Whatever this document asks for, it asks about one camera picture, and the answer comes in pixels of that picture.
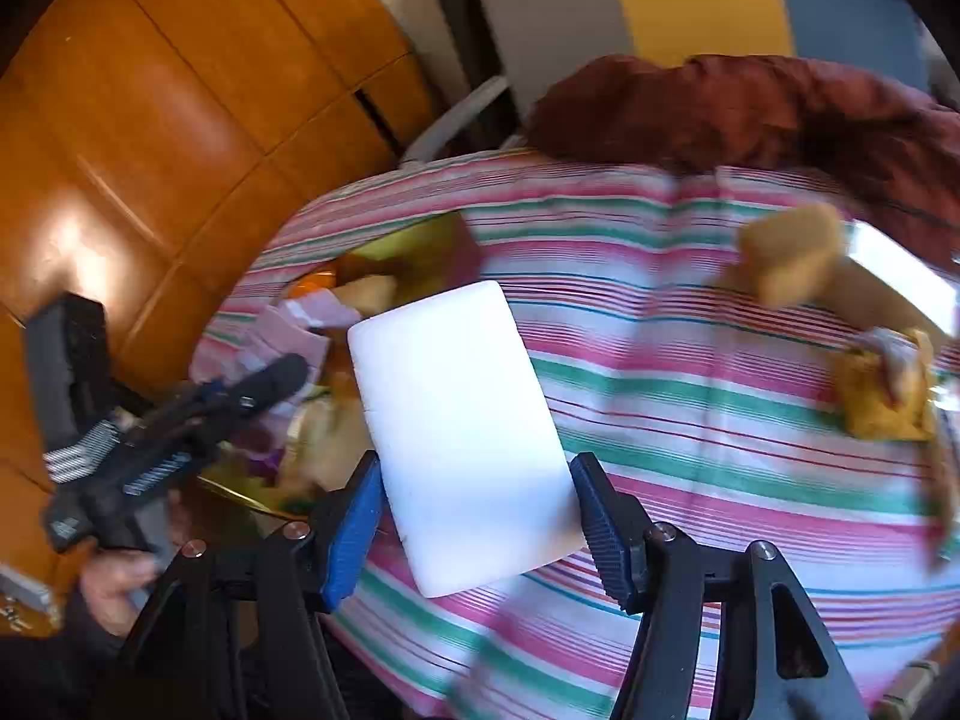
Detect striped blanket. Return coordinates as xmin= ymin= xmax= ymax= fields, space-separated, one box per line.
xmin=191 ymin=150 xmax=960 ymax=720

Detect white rounded box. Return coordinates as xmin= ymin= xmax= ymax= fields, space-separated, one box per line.
xmin=347 ymin=280 xmax=587 ymax=599

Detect grey yellow blue chair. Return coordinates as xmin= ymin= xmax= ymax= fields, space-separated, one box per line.
xmin=401 ymin=0 xmax=931 ymax=166

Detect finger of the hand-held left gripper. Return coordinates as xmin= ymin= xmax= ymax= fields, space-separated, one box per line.
xmin=217 ymin=356 xmax=310 ymax=428

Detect dark red cloth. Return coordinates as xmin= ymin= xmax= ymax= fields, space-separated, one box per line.
xmin=525 ymin=52 xmax=960 ymax=263

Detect person's left forearm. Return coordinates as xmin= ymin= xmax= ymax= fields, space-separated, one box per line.
xmin=0 ymin=615 xmax=143 ymax=720

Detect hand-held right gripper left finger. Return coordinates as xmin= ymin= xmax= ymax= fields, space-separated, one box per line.
xmin=112 ymin=450 xmax=387 ymax=720

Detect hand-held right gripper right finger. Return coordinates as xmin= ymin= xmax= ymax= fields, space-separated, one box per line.
xmin=568 ymin=452 xmax=848 ymax=720

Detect person's left hand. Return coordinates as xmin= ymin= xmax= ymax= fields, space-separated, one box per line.
xmin=81 ymin=551 xmax=160 ymax=640

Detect yellow sponge block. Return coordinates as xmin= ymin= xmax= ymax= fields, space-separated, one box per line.
xmin=720 ymin=202 xmax=863 ymax=308

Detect gold metal tin tray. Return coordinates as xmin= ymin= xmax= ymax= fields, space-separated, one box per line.
xmin=199 ymin=211 xmax=485 ymax=526

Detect wooden wardrobe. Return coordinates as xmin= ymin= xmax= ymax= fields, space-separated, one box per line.
xmin=0 ymin=0 xmax=443 ymax=616

